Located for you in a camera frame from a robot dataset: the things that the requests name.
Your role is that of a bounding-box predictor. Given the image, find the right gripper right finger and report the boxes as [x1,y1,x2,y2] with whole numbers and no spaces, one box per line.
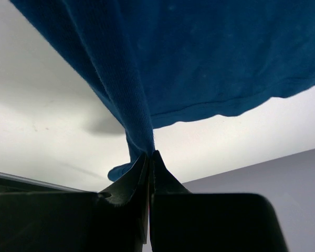
[149,151,288,251]

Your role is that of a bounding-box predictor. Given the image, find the blue t shirt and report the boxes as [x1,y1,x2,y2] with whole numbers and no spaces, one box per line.
[13,1,315,181]

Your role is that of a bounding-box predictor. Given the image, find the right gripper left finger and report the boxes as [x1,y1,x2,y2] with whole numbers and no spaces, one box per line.
[0,155,149,251]

